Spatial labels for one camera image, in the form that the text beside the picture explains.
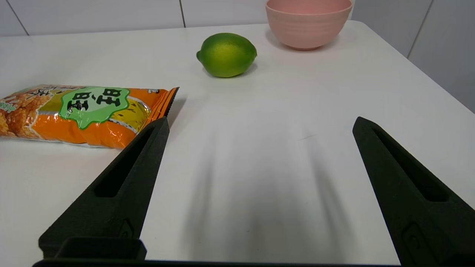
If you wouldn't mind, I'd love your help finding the orange cookie snack bag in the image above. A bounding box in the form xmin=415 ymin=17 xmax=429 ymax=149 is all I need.
xmin=0 ymin=84 xmax=180 ymax=149

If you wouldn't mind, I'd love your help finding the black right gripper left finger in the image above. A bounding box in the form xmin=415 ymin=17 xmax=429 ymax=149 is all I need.
xmin=39 ymin=117 xmax=170 ymax=260

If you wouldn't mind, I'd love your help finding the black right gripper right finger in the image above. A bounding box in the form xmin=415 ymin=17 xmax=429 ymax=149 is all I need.
xmin=353 ymin=116 xmax=475 ymax=267

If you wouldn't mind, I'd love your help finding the pink bowl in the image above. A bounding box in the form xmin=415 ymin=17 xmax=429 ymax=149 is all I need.
xmin=265 ymin=0 xmax=353 ymax=51

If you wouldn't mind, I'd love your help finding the green lime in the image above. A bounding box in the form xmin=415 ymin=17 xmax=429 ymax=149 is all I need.
xmin=196 ymin=33 xmax=258 ymax=78

